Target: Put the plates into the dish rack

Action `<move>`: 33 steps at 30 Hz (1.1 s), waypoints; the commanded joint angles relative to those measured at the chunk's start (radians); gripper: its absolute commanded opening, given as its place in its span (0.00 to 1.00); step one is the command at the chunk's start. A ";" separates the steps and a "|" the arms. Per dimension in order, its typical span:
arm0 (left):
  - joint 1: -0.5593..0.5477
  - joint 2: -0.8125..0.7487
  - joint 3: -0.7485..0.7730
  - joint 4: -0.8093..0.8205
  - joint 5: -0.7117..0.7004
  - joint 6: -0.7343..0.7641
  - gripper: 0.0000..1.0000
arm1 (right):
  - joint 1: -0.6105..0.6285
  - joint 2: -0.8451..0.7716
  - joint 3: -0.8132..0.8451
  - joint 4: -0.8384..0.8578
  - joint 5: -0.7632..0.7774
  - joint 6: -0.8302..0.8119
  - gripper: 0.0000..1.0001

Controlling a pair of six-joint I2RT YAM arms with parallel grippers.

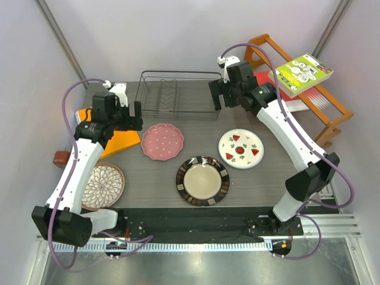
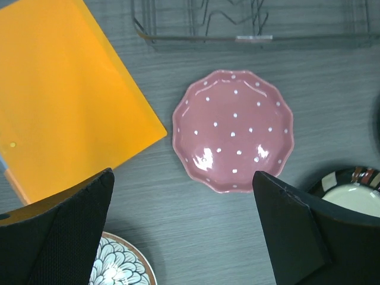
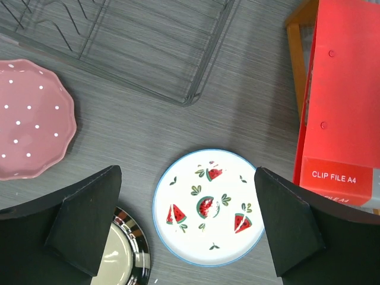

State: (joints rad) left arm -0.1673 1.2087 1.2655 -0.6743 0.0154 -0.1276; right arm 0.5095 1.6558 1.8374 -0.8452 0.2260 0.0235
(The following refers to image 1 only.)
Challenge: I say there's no orange wooden shelf rack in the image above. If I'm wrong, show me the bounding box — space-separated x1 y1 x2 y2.
249 34 354 148

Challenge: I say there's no green cover book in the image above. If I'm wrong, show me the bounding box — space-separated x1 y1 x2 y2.
268 53 334 99

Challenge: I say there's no black rimmed beige plate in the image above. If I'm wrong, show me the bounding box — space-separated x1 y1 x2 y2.
175 156 230 207

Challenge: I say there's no small brown red block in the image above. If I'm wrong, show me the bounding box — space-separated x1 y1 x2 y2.
53 150 71 168

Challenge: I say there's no white watermelon pattern plate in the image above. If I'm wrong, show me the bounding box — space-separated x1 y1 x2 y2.
218 129 264 170

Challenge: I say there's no black wire dish rack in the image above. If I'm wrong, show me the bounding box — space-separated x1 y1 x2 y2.
136 70 221 120

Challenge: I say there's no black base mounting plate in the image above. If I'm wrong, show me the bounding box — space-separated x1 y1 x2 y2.
88 207 304 240

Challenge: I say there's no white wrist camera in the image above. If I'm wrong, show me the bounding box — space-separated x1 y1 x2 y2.
217 56 240 83
102 80 129 107

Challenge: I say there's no orange folder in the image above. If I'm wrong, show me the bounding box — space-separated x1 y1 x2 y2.
74 108 142 160

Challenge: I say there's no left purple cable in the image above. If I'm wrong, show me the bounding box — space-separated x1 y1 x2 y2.
47 78 154 271

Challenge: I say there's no red file folder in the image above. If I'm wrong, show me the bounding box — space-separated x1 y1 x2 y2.
254 70 306 113

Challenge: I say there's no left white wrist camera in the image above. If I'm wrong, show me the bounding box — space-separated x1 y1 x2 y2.
102 80 129 107

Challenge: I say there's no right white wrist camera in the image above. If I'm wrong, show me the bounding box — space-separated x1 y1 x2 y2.
217 56 240 83

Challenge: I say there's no pink polka dot plate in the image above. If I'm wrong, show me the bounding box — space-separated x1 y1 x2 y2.
141 123 184 161

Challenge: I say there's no aluminium rail frame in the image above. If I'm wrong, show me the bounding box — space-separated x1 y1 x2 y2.
30 206 379 284

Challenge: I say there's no brown floral pattern plate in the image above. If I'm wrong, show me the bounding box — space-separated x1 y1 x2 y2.
81 163 125 211

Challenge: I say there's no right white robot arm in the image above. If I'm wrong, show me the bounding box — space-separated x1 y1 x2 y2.
208 56 340 235

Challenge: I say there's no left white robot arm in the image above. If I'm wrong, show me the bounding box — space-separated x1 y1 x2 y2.
31 91 143 247

